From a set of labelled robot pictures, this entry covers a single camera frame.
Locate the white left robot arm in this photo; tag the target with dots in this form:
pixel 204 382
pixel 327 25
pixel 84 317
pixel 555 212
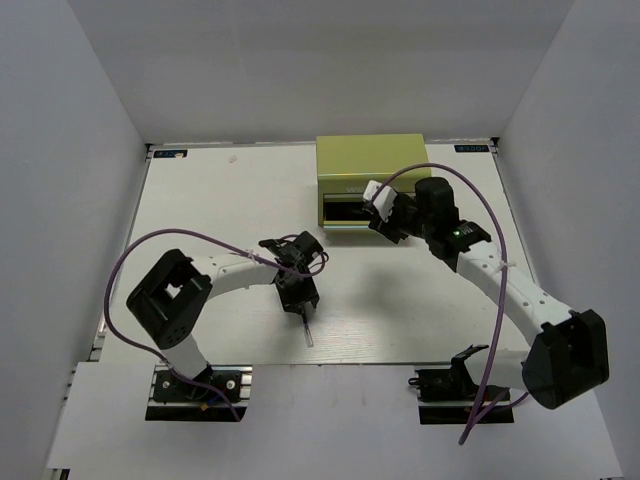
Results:
pixel 171 296

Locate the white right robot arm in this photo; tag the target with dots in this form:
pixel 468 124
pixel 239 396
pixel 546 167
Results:
pixel 567 352

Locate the blue refill pen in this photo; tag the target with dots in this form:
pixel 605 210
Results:
pixel 307 332

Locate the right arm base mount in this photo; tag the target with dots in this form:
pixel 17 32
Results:
pixel 445 401

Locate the red refill pen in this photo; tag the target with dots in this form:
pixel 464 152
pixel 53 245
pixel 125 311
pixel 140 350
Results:
pixel 358 213

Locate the corner label sticker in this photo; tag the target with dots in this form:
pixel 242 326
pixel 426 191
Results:
pixel 471 148
pixel 170 154

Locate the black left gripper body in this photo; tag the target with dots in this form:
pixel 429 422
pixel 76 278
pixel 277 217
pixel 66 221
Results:
pixel 299 291

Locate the left corner label sticker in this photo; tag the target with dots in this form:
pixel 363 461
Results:
pixel 170 154

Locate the right corner label sticker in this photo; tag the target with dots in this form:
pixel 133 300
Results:
pixel 471 148

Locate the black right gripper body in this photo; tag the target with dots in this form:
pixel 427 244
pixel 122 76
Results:
pixel 405 220

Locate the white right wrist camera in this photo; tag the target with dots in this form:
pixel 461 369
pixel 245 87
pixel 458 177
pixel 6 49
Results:
pixel 379 199

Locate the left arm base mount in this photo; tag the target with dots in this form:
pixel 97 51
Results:
pixel 172 400

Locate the green metal tool chest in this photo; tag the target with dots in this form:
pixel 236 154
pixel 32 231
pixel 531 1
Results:
pixel 345 165

